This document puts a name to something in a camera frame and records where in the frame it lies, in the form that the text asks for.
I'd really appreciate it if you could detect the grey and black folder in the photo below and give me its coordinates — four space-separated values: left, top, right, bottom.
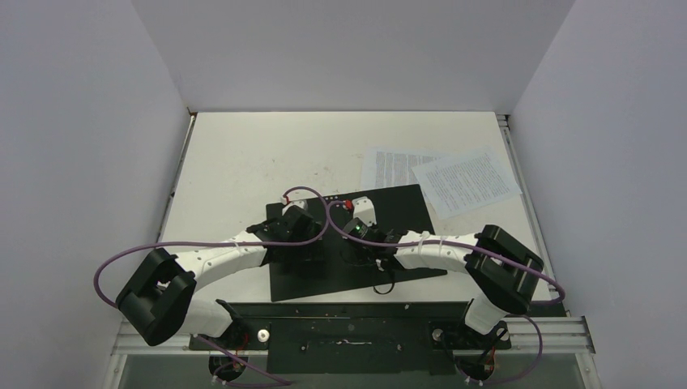
269 184 447 302

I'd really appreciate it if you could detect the printed paper sheet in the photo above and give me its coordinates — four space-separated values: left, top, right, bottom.
360 147 448 190
412 147 522 220

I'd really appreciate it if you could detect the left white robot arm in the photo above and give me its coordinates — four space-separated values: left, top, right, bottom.
115 206 326 349

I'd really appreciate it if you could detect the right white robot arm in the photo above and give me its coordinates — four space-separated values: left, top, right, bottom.
340 217 544 348

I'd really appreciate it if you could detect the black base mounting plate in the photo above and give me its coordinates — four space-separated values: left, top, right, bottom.
189 302 524 378

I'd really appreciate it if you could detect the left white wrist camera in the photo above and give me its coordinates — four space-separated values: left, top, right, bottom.
281 199 308 214

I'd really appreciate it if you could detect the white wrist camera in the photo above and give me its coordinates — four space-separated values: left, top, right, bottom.
281 199 308 214
344 196 377 227

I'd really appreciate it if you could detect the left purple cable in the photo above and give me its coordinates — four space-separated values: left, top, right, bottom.
93 186 330 310

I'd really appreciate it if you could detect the purple cable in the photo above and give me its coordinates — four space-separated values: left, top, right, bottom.
93 186 330 310
326 199 567 307

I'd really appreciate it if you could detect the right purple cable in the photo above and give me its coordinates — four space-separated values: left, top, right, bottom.
326 199 567 307

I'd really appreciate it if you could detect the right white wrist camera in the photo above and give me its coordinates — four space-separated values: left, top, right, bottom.
344 196 377 227

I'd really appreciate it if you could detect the aluminium frame rail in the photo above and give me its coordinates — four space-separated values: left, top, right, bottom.
104 318 601 388

